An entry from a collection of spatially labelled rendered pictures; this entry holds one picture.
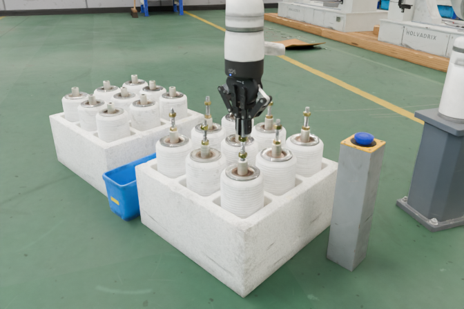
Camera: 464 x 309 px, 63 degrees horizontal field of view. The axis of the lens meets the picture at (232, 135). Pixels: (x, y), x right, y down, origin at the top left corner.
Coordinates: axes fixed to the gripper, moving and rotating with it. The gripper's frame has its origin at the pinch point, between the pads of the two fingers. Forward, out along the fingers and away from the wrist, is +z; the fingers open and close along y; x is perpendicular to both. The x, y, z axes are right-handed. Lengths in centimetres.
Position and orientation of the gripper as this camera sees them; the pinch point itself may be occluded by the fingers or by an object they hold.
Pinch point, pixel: (243, 126)
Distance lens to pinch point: 77.6
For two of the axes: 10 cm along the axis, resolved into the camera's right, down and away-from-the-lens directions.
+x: 7.0, -2.9, 6.6
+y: 7.2, 2.8, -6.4
